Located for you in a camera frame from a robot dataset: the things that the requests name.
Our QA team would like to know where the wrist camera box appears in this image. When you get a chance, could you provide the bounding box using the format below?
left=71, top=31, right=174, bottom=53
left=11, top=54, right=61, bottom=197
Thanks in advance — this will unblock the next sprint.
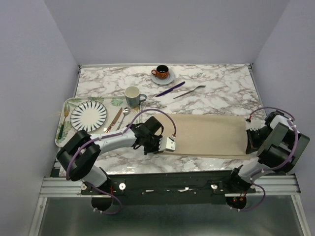
left=246, top=119, right=264, bottom=131
left=159, top=137, right=176, bottom=152

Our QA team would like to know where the white tray with leaf print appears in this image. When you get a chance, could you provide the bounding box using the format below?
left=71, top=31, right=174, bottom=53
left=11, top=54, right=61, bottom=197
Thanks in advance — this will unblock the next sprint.
left=55, top=96, right=128, bottom=147

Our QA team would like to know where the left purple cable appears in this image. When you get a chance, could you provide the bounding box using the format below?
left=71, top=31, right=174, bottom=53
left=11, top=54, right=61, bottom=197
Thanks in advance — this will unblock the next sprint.
left=65, top=108, right=177, bottom=215

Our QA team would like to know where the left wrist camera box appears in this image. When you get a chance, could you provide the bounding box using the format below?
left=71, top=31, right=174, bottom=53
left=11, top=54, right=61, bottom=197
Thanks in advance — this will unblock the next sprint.
left=159, top=137, right=176, bottom=152

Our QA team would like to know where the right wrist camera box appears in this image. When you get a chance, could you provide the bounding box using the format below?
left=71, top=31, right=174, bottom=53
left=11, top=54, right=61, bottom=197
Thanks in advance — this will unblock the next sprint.
left=246, top=119, right=264, bottom=131

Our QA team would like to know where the white plate with blue stripes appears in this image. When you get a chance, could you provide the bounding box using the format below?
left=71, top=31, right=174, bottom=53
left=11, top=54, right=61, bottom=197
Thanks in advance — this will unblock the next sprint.
left=70, top=101, right=107, bottom=132

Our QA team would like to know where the silver fork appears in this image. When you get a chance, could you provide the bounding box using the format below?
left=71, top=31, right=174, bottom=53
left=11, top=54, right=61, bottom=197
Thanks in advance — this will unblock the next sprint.
left=173, top=85, right=206, bottom=99

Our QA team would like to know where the rose gold knife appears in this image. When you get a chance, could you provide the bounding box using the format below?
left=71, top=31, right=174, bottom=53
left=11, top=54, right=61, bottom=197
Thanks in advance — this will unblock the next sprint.
left=104, top=108, right=123, bottom=133

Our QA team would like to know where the silver spoon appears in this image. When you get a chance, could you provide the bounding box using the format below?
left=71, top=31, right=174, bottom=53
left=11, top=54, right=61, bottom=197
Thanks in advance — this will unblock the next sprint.
left=116, top=107, right=130, bottom=130

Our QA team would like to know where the brown coffee cup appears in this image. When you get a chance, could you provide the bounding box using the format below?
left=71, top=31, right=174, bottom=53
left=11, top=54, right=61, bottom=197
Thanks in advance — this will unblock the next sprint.
left=151, top=65, right=169, bottom=80

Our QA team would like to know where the purple knife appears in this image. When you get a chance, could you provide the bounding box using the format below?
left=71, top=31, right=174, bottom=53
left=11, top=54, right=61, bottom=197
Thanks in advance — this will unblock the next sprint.
left=156, top=82, right=186, bottom=97

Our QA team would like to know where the white saucer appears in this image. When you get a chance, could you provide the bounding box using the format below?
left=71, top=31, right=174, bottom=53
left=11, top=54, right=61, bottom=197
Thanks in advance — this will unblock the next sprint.
left=150, top=68, right=176, bottom=85

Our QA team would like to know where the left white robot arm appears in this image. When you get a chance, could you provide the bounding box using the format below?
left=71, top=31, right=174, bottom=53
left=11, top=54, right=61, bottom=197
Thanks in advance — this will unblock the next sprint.
left=57, top=117, right=164, bottom=194

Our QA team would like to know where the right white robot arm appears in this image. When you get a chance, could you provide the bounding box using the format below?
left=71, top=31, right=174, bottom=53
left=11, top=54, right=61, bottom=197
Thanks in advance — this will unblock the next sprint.
left=226, top=109, right=310, bottom=193

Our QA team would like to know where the aluminium frame rail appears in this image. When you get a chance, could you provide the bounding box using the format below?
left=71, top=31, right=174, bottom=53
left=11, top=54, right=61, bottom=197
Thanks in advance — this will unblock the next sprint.
left=39, top=176, right=301, bottom=198

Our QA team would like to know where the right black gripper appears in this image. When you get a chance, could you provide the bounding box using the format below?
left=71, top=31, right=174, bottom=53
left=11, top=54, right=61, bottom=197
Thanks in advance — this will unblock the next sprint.
left=246, top=126, right=272, bottom=154

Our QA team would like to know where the grey and cream mug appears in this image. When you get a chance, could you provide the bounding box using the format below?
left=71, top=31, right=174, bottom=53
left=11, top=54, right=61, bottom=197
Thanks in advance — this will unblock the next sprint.
left=125, top=86, right=147, bottom=108

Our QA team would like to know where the beige cloth napkin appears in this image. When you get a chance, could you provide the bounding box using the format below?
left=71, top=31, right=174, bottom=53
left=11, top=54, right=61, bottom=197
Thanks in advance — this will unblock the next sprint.
left=164, top=114, right=250, bottom=160

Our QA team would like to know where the gold fork with green handle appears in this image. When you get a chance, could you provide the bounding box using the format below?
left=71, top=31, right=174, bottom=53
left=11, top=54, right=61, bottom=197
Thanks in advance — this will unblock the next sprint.
left=58, top=105, right=69, bottom=140

